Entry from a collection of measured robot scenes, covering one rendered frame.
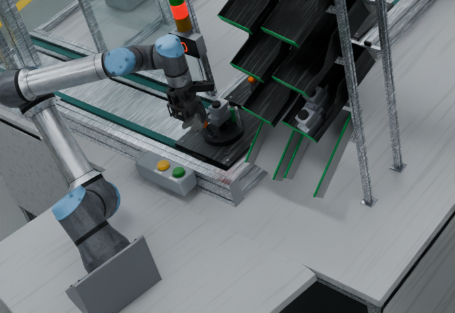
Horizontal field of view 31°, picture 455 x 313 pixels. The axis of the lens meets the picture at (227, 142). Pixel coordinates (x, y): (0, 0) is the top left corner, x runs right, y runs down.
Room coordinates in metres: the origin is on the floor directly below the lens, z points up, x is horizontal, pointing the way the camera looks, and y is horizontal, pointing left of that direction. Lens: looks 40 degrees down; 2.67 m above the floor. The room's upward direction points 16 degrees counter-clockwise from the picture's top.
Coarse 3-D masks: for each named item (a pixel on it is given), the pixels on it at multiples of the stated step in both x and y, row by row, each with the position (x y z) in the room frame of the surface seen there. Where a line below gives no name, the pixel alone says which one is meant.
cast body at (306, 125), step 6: (306, 108) 1.73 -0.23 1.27; (300, 114) 1.71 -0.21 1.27; (306, 114) 1.70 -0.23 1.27; (312, 114) 1.70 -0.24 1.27; (318, 114) 1.72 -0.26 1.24; (300, 120) 1.71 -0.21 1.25; (306, 120) 1.70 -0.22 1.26; (312, 120) 1.70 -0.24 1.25; (318, 120) 1.71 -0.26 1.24; (324, 120) 1.72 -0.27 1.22; (300, 126) 1.72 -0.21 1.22; (306, 126) 1.69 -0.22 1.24; (312, 126) 1.70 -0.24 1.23; (318, 126) 1.71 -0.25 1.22; (306, 132) 1.69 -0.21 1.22; (312, 132) 1.70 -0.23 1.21
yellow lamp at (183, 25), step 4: (188, 16) 2.31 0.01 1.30; (176, 20) 2.31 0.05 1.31; (180, 20) 2.30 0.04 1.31; (184, 20) 2.30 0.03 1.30; (188, 20) 2.31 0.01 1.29; (176, 24) 2.31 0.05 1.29; (180, 24) 2.30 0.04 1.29; (184, 24) 2.30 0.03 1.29; (188, 24) 2.30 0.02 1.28; (180, 28) 2.30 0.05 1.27; (184, 28) 2.30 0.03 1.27; (188, 28) 2.30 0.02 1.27
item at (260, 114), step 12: (264, 84) 1.94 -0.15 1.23; (276, 84) 1.92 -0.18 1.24; (252, 96) 1.92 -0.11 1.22; (264, 96) 1.90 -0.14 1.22; (276, 96) 1.88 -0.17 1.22; (288, 96) 1.83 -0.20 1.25; (252, 108) 1.89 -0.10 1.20; (264, 108) 1.86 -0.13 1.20; (276, 108) 1.84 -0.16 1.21; (264, 120) 1.81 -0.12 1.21; (276, 120) 1.80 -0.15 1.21
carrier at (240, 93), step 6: (246, 78) 2.36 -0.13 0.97; (240, 84) 2.33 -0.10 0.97; (246, 84) 2.32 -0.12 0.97; (252, 84) 2.29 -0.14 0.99; (234, 90) 2.31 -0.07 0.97; (240, 90) 2.30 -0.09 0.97; (246, 90) 2.29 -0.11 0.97; (252, 90) 2.25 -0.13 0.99; (228, 96) 2.28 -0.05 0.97; (234, 96) 2.27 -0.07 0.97; (240, 96) 2.26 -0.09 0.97; (246, 96) 2.25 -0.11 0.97; (234, 102) 2.24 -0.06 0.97; (240, 102) 2.23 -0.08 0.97; (240, 108) 2.22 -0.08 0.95
